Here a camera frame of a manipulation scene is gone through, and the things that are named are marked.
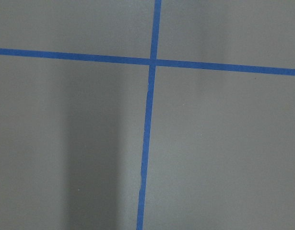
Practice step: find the blue tape line lengthwise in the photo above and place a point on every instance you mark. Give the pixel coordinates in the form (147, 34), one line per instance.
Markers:
(148, 113)

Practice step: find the blue tape line crosswise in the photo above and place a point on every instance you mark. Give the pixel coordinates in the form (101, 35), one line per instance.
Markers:
(147, 61)

